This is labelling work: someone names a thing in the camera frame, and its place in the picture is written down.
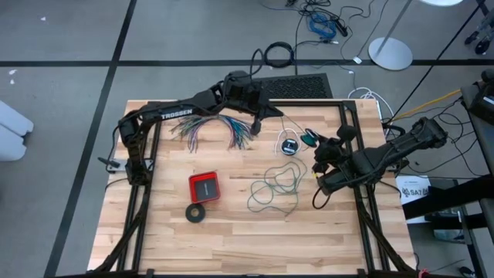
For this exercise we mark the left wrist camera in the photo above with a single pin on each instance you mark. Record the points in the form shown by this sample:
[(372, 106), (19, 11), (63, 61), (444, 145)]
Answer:
[(255, 127)]

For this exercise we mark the black power strip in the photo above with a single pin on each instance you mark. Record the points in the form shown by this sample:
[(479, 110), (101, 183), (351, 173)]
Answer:
[(341, 29)]

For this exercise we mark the yellow floor strip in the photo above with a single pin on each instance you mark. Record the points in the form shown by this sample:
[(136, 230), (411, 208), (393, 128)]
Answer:
[(428, 104)]

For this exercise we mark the black equipment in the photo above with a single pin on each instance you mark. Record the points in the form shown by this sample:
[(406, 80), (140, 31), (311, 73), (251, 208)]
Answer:
[(484, 102)]

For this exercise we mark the black tape roll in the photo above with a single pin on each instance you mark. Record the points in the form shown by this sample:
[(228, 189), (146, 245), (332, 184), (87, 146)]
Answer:
[(190, 213)]

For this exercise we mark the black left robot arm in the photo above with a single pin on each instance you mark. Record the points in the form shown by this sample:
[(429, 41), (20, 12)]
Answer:
[(177, 114)]

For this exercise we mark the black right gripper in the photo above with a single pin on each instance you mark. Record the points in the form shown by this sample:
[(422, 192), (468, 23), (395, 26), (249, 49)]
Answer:
[(330, 150)]

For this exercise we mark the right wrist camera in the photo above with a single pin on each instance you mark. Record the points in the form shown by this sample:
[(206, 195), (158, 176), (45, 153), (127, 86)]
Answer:
[(321, 167)]

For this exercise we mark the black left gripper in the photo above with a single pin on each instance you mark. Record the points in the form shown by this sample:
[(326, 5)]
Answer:
[(254, 100)]

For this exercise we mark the black beam structure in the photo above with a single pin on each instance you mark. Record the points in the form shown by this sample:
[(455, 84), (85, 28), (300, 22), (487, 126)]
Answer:
[(444, 197)]

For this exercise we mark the white paper sign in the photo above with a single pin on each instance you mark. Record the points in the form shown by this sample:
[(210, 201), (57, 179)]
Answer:
[(415, 191)]

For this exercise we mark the black thin pole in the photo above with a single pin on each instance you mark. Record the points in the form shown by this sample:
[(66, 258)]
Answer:
[(436, 60)]

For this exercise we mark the small red object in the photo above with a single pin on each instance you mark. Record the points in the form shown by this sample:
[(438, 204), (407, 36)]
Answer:
[(423, 273)]

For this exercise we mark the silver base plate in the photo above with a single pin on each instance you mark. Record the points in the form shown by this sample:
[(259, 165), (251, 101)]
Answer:
[(119, 166)]

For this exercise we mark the grey round-base stand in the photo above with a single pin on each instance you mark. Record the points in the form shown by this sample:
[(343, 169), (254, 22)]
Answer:
[(390, 54)]

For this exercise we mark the black wheeled base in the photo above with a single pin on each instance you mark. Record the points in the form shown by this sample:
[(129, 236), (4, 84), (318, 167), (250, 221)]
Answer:
[(482, 47)]

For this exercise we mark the red and black box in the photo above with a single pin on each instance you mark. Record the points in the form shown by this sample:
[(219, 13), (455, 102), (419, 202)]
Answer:
[(204, 188)]

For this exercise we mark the white foam block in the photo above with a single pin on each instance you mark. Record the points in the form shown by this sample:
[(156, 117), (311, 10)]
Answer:
[(11, 131)]

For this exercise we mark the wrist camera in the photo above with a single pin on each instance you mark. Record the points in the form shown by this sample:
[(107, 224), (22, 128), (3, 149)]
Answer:
[(321, 167), (255, 127)]

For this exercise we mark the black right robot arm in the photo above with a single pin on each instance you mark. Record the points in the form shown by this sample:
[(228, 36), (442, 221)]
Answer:
[(378, 158)]

